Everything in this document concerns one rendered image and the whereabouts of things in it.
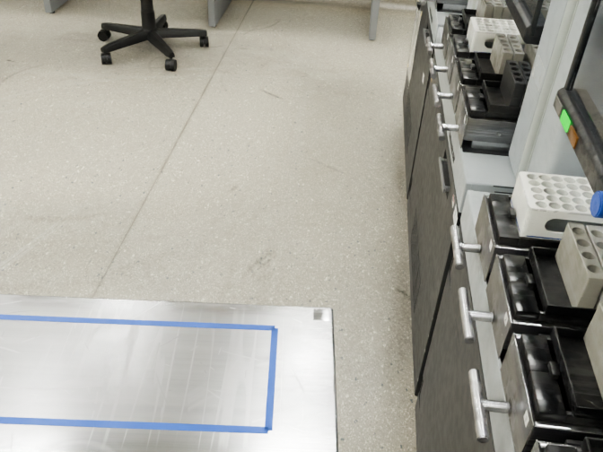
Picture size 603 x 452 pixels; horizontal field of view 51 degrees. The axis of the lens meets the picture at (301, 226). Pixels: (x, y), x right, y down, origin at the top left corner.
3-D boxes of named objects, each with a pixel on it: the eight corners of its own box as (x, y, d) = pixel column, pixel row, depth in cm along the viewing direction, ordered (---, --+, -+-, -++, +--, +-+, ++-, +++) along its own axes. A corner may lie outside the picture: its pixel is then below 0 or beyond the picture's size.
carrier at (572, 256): (590, 317, 79) (607, 280, 75) (573, 315, 79) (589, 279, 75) (569, 256, 88) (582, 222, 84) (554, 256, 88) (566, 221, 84)
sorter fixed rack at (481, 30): (587, 51, 155) (596, 26, 151) (598, 68, 147) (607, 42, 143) (465, 41, 157) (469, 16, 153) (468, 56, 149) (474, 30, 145)
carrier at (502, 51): (506, 80, 135) (513, 53, 131) (497, 80, 135) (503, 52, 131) (498, 59, 144) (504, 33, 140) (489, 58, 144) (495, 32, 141)
